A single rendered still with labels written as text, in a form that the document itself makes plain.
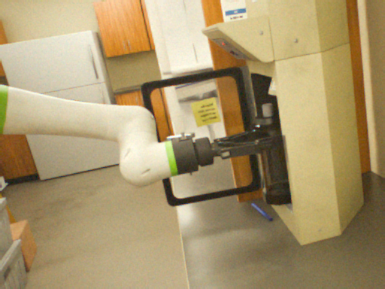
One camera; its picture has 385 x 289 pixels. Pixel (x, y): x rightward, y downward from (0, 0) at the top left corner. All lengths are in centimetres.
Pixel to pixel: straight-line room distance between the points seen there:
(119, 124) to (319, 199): 54
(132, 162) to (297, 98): 43
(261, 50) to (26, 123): 56
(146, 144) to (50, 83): 493
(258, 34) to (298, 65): 12
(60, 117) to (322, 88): 62
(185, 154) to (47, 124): 33
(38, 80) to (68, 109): 490
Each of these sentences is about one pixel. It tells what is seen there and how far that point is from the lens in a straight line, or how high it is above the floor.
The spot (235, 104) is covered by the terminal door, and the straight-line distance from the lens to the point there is 127.
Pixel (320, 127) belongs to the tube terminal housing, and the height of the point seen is 124.
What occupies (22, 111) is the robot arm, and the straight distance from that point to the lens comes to 107.
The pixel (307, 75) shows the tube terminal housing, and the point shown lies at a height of 136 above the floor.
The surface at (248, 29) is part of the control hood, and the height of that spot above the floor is 149.
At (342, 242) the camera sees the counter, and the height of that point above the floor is 94.
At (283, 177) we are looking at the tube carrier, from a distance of 111.
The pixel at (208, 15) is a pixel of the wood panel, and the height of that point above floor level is 155.
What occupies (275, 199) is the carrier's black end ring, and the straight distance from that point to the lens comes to 113.
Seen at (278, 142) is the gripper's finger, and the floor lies 120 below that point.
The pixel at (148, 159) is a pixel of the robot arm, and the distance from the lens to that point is 105.
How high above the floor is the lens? 149
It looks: 17 degrees down
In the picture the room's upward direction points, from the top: 10 degrees counter-clockwise
